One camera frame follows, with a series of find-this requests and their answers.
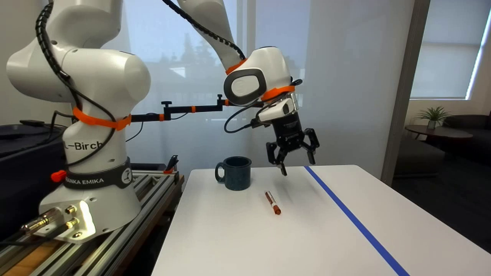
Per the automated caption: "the white window blind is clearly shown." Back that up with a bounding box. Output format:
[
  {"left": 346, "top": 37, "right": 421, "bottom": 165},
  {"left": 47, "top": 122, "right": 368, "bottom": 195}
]
[{"left": 409, "top": 0, "right": 491, "bottom": 101}]

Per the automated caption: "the red sharpie marker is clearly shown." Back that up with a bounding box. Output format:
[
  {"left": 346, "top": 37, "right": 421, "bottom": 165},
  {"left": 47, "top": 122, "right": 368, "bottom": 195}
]
[{"left": 263, "top": 188, "right": 283, "bottom": 216}]

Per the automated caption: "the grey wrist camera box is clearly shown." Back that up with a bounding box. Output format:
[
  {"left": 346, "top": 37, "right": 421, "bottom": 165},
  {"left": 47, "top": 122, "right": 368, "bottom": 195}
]
[{"left": 256, "top": 98, "right": 295, "bottom": 124}]

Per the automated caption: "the dark teal mug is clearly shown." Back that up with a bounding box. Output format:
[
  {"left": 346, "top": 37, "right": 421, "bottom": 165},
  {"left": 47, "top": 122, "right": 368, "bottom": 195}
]
[{"left": 213, "top": 155, "right": 252, "bottom": 191}]

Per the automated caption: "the blue tape strip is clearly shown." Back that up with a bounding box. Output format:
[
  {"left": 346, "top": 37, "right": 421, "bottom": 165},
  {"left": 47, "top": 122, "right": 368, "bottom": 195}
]
[{"left": 303, "top": 164, "right": 410, "bottom": 276}]

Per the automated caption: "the black red clamp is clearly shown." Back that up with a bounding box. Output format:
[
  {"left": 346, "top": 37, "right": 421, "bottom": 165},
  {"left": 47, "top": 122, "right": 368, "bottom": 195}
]
[{"left": 162, "top": 153, "right": 180, "bottom": 176}]

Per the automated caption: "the black articulated camera mount arm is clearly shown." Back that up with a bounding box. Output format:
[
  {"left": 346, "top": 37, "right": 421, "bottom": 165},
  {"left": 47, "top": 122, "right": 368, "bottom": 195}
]
[{"left": 127, "top": 93, "right": 233, "bottom": 124}]

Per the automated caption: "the small potted plant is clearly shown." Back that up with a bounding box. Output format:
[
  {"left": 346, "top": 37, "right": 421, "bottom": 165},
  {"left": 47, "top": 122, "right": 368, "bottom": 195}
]
[{"left": 420, "top": 104, "right": 447, "bottom": 132}]

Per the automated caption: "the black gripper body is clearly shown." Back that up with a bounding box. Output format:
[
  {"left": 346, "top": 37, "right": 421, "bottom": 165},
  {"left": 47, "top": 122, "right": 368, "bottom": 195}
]
[{"left": 268, "top": 112, "right": 308, "bottom": 155}]

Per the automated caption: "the black corrugated cable conduit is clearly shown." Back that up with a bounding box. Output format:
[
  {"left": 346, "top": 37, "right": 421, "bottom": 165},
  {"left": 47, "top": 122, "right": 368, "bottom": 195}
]
[{"left": 33, "top": 0, "right": 248, "bottom": 129}]

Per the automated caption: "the aluminium rail base frame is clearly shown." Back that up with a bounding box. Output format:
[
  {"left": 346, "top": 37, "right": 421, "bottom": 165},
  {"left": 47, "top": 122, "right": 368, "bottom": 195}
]
[{"left": 0, "top": 168, "right": 183, "bottom": 276}]

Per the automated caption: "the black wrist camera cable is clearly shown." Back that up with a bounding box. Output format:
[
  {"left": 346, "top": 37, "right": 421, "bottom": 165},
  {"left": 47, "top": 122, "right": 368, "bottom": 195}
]
[{"left": 222, "top": 104, "right": 263, "bottom": 136}]

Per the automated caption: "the dark lounge sofa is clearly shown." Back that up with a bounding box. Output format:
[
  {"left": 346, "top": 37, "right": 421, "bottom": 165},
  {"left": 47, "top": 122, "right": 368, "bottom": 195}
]
[{"left": 440, "top": 113, "right": 491, "bottom": 165}]

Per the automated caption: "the grey door frame post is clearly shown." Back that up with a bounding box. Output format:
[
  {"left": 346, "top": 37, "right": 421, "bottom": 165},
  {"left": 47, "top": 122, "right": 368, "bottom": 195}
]
[{"left": 378, "top": 0, "right": 432, "bottom": 187}]

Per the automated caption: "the dark round lounge table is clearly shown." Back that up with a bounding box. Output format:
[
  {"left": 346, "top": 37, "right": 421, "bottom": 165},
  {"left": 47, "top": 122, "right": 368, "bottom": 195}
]
[{"left": 404, "top": 124, "right": 475, "bottom": 142}]

